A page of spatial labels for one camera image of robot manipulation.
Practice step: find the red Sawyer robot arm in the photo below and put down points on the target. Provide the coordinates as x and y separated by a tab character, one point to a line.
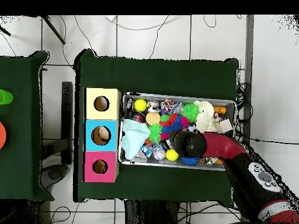
224	147

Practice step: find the wooden box with three holes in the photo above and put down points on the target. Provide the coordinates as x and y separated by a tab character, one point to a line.
112	135

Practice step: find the clear mesh bin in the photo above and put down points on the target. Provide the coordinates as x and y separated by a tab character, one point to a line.
122	156

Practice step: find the orange foam disc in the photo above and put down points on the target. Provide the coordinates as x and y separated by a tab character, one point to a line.
153	118

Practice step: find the silver soda can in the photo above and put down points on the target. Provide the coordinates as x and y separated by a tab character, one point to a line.
153	106

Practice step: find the mint green cloth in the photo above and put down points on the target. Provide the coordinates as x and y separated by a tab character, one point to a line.
134	137

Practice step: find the yellow ball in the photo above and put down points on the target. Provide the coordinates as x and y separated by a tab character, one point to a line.
140	105
172	155

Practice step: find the green spiky ball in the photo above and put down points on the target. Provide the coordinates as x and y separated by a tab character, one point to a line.
189	113

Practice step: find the dark green table cloth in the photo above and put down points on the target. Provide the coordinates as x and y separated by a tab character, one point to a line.
163	74
23	116

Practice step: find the blue spiky ball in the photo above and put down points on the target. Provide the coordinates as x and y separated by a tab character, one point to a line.
189	161

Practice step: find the cream knitted cloth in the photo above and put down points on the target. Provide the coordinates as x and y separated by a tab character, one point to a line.
204	116

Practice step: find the plain wooden block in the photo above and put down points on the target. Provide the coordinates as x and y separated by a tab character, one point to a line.
224	126

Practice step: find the black tripod leg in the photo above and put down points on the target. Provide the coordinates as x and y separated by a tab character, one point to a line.
53	29

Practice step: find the green cup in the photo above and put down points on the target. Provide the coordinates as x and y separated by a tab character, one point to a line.
4	97

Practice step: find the orange round object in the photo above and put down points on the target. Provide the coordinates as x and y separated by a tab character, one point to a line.
2	135

